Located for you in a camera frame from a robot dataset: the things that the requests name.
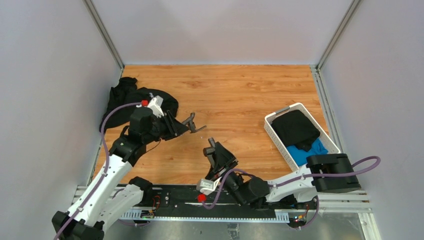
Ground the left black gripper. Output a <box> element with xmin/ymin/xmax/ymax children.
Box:
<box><xmin>144</xmin><ymin>110</ymin><xmax>190</xmax><ymax>145</ymax></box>

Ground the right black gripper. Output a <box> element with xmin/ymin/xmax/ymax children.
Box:
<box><xmin>205</xmin><ymin>142</ymin><xmax>247</xmax><ymax>207</ymax></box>

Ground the grey faucet with lever handle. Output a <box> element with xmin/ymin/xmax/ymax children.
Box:
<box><xmin>181</xmin><ymin>112</ymin><xmax>207</xmax><ymax>134</ymax></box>

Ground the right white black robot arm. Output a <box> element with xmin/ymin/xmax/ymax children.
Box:
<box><xmin>196</xmin><ymin>140</ymin><xmax>361</xmax><ymax>209</ymax></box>

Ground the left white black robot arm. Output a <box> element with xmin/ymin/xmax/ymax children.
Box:
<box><xmin>52</xmin><ymin>106</ymin><xmax>196</xmax><ymax>240</ymax></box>

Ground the black cloth with white print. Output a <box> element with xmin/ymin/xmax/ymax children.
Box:
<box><xmin>99</xmin><ymin>77</ymin><xmax>179</xmax><ymax>131</ymax></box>

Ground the black cloth in basket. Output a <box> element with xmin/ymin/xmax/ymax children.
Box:
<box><xmin>271</xmin><ymin>110</ymin><xmax>321</xmax><ymax>152</ymax></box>

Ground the blue cloth in basket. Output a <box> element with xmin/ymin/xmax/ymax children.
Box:
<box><xmin>286</xmin><ymin>137</ymin><xmax>329</xmax><ymax>168</ymax></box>

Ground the white plastic basket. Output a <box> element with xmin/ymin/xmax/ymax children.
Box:
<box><xmin>264</xmin><ymin>102</ymin><xmax>341</xmax><ymax>172</ymax></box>

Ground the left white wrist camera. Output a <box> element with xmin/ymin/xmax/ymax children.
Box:
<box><xmin>147</xmin><ymin>95</ymin><xmax>164</xmax><ymax>118</ymax></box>

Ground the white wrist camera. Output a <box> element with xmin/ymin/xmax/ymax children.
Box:
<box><xmin>147</xmin><ymin>95</ymin><xmax>164</xmax><ymax>118</ymax></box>
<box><xmin>196</xmin><ymin>177</ymin><xmax>221</xmax><ymax>196</ymax></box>

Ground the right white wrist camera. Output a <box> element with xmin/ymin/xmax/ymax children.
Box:
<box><xmin>196</xmin><ymin>177</ymin><xmax>221</xmax><ymax>196</ymax></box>

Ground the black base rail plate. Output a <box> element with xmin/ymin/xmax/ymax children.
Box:
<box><xmin>74</xmin><ymin>184</ymin><xmax>321</xmax><ymax>223</ymax></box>

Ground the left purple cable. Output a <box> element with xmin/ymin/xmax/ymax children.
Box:
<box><xmin>52</xmin><ymin>99</ymin><xmax>149</xmax><ymax>240</ymax></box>

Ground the purple cable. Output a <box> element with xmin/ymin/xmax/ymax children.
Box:
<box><xmin>52</xmin><ymin>99</ymin><xmax>149</xmax><ymax>240</ymax></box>
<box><xmin>197</xmin><ymin>156</ymin><xmax>382</xmax><ymax>210</ymax></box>

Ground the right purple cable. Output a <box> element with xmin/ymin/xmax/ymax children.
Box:
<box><xmin>197</xmin><ymin>156</ymin><xmax>382</xmax><ymax>210</ymax></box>

